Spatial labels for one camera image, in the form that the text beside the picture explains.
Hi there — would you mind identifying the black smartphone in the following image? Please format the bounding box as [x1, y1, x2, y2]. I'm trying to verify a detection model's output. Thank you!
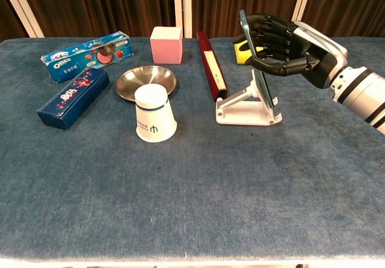
[239, 9, 276, 110]

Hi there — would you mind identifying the dark blue snack box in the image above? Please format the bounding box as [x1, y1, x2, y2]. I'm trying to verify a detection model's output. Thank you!
[36, 67, 110, 131]

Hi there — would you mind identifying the yellow sponge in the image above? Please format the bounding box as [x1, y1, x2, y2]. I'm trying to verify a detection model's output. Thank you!
[233, 33, 267, 67]

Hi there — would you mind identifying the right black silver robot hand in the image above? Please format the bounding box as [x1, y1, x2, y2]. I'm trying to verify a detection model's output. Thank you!
[240, 13, 349, 90]

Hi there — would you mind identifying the round stainless steel plate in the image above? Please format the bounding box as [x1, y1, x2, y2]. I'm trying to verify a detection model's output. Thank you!
[115, 65, 177, 102]

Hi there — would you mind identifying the white frame post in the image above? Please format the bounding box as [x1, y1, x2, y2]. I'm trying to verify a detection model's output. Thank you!
[182, 0, 193, 38]
[0, 0, 45, 38]
[173, 0, 184, 38]
[291, 0, 315, 23]

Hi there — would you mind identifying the blue table cloth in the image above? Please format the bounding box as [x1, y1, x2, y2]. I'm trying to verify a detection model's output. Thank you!
[0, 36, 385, 263]

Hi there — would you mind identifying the white paper cup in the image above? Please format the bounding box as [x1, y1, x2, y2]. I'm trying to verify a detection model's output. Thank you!
[134, 84, 178, 144]

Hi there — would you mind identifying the white folding phone stand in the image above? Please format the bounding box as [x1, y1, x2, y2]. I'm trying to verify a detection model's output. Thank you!
[215, 80, 283, 127]

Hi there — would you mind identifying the long dark red box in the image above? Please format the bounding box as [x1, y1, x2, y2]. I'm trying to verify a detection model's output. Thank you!
[196, 30, 229, 103]

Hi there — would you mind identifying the blue Oreo cookie box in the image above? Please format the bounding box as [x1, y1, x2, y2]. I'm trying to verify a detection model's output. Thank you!
[40, 30, 134, 84]

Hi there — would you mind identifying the pink foam cube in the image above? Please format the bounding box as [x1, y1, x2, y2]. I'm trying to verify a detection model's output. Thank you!
[150, 26, 183, 65]

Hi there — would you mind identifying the dark brown curtain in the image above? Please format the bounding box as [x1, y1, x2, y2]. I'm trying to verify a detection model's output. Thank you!
[191, 0, 305, 38]
[301, 0, 385, 40]
[16, 0, 176, 38]
[0, 0, 30, 43]

